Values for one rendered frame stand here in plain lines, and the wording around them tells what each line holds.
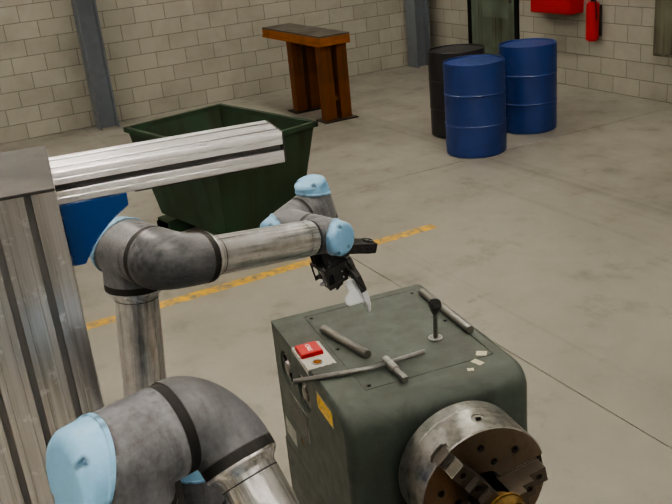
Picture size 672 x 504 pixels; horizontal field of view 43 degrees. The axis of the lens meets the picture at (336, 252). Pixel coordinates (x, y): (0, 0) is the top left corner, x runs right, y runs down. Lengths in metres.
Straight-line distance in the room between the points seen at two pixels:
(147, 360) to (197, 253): 0.27
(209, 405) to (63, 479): 0.18
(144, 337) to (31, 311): 0.57
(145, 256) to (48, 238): 0.46
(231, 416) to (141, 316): 0.66
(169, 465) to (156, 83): 10.87
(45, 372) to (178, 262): 0.44
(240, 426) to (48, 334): 0.28
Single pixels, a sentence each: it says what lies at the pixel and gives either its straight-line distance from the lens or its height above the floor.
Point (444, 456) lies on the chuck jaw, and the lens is 1.91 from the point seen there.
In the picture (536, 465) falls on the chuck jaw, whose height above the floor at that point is 1.12.
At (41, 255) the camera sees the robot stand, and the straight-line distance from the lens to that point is 1.13.
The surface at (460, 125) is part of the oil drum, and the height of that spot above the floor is 0.32.
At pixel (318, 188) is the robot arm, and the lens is 1.90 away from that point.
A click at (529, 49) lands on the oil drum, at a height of 0.86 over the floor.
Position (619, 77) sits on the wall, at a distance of 10.67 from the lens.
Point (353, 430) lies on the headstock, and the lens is 1.97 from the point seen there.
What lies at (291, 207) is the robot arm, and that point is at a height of 1.71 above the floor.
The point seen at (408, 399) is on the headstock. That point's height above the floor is 1.24.
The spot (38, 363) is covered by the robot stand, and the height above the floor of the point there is 1.80.
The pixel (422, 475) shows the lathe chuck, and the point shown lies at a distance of 1.93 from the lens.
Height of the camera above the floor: 2.31
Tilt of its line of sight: 22 degrees down
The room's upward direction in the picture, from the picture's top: 6 degrees counter-clockwise
